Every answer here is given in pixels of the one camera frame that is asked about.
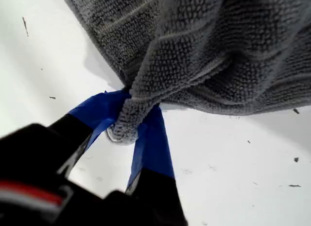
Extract grey striped square towel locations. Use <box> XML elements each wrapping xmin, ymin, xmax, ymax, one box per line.
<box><xmin>59</xmin><ymin>0</ymin><xmax>311</xmax><ymax>146</ymax></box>

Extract red white servo wire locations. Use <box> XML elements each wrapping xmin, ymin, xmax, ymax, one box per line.
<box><xmin>0</xmin><ymin>179</ymin><xmax>64</xmax><ymax>213</ymax></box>

